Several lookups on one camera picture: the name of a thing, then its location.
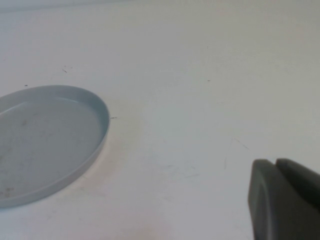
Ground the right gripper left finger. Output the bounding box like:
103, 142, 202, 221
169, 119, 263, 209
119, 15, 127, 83
247, 158, 320, 240

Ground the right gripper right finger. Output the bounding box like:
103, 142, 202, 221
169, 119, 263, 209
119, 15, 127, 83
276, 157, 320, 202

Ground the grey-blue round plate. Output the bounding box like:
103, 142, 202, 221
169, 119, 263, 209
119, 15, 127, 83
0, 84, 111, 209

